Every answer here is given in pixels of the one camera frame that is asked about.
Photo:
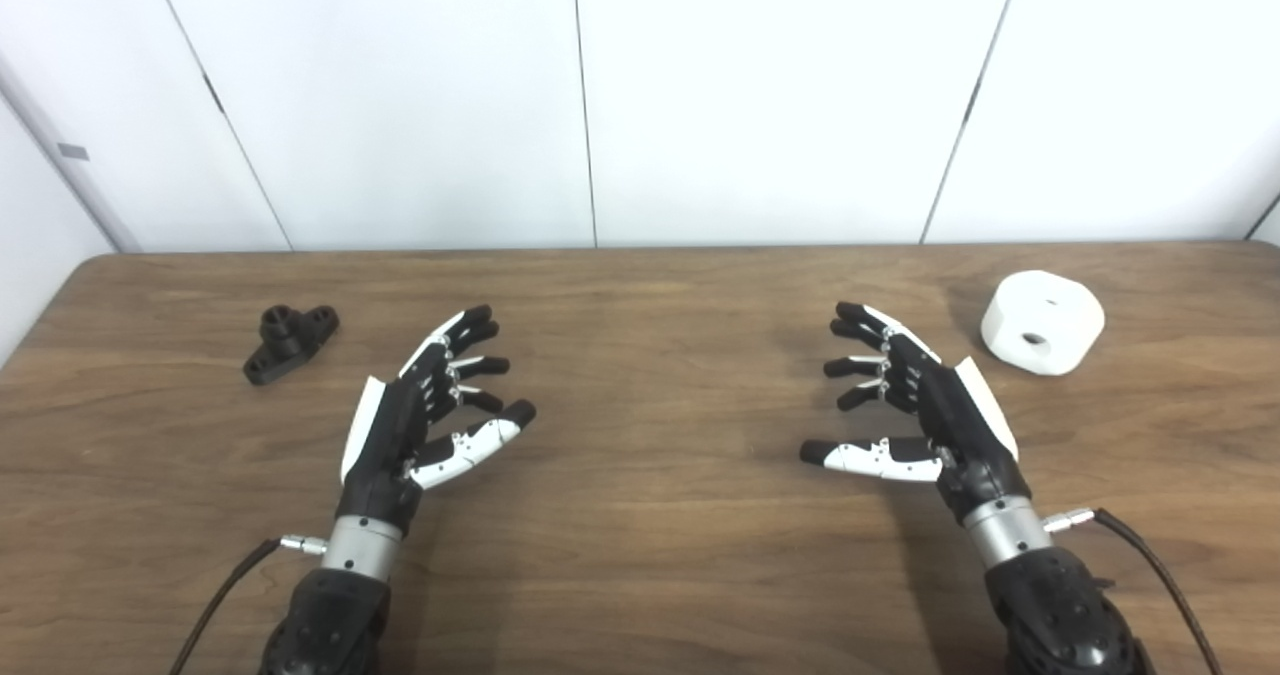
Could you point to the black flanged holder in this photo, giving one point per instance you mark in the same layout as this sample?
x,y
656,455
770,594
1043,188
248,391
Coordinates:
x,y
288,340

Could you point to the round white plastic piece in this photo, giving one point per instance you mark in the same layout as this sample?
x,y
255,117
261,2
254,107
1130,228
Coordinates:
x,y
1045,315

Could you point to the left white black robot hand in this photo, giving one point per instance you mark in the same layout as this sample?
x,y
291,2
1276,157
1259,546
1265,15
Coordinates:
x,y
385,435

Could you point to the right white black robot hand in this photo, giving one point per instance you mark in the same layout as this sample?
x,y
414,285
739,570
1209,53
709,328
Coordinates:
x,y
960,425

